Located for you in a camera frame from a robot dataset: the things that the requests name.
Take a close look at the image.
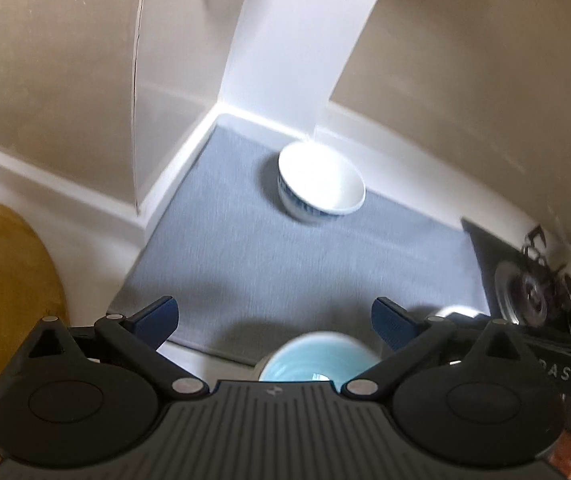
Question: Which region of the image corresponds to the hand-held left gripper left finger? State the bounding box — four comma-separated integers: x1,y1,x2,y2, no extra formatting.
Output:
22,296,211,398

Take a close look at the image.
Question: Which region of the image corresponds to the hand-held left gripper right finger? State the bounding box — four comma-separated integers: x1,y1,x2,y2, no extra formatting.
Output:
341,297,541,396

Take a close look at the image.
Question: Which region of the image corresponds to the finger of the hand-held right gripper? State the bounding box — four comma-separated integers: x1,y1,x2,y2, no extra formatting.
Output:
428,311,536,347

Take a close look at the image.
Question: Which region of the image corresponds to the light blue bowl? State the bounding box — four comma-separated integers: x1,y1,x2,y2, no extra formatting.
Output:
258,331,383,396

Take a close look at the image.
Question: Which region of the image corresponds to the white bowl blue patterned rim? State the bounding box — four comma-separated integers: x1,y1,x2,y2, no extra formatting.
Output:
278,141,367,225

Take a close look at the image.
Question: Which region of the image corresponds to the gas burner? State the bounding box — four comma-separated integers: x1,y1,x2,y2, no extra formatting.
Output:
494,257,571,329

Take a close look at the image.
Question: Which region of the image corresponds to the black pan support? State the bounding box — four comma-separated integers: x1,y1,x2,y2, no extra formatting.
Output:
519,225,571,272

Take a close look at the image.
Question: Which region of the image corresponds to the black glass gas stove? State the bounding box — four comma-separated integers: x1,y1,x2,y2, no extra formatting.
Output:
460,217,571,342

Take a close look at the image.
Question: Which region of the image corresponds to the grey mat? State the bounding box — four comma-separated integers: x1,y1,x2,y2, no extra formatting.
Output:
110,125,492,367

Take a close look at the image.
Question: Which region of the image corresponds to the wooden cutting board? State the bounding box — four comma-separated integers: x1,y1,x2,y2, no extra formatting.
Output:
0,199,70,467

